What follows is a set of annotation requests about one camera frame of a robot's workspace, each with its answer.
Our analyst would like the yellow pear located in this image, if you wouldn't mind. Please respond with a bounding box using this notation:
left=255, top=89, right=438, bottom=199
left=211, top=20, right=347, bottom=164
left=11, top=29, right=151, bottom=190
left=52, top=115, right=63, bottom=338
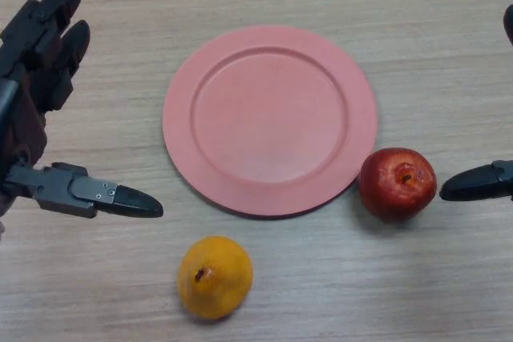
left=176, top=235, right=254, bottom=321

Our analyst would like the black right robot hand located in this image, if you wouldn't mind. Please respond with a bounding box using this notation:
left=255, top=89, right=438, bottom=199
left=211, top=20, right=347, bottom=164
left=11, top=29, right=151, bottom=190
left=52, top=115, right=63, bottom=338
left=439, top=4, right=513, bottom=203

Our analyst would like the pink round plate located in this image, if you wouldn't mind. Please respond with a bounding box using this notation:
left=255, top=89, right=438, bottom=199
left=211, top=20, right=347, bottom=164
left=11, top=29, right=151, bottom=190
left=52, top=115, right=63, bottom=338
left=162, top=24, right=379, bottom=220

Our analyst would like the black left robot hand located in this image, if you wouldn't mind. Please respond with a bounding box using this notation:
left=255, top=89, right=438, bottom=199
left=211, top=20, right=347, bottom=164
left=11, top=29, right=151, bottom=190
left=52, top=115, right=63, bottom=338
left=0, top=0, right=164, bottom=239

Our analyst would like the red apple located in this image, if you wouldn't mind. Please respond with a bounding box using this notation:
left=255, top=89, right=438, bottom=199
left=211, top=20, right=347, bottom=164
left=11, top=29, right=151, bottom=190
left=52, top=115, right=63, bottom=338
left=358, top=147, right=438, bottom=223

